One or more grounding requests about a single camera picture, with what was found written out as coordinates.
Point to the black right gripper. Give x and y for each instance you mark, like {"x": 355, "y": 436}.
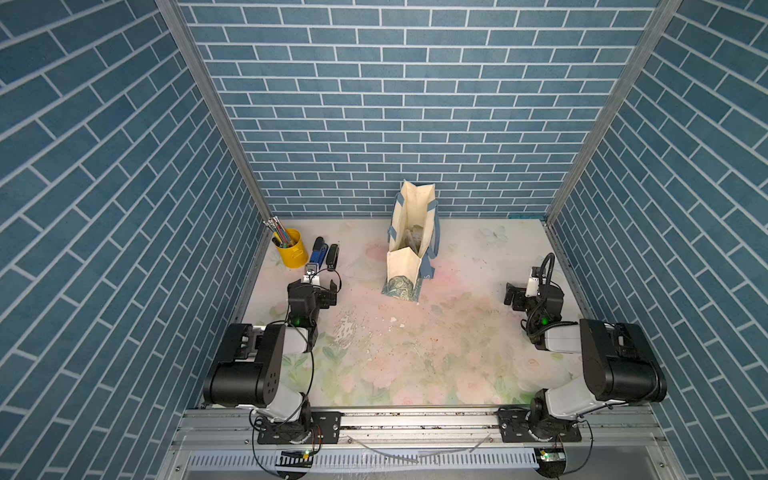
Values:
{"x": 519, "y": 294}

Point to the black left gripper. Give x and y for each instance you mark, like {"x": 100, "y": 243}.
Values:
{"x": 322, "y": 268}

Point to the cream canvas tote bag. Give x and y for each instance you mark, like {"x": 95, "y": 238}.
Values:
{"x": 413, "y": 241}

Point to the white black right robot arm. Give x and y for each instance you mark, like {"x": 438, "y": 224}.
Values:
{"x": 618, "y": 364}

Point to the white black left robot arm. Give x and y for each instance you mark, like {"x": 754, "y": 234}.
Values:
{"x": 246, "y": 371}

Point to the yellow pencil cup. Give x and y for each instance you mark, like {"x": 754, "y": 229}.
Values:
{"x": 294, "y": 254}

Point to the blue black stapler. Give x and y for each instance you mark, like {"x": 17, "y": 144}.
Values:
{"x": 318, "y": 254}

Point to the coloured pencils bundle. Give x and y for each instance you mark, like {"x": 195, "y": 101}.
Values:
{"x": 281, "y": 236}

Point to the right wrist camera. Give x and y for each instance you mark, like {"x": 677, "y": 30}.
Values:
{"x": 533, "y": 283}

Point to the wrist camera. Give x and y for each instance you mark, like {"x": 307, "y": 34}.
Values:
{"x": 533, "y": 283}
{"x": 311, "y": 274}

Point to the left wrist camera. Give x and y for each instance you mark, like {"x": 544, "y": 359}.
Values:
{"x": 311, "y": 274}

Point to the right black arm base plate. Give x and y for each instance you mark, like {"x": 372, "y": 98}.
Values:
{"x": 520, "y": 425}

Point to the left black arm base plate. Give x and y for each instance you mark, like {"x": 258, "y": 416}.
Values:
{"x": 314, "y": 427}

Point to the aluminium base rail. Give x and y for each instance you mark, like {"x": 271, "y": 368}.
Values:
{"x": 486, "y": 442}

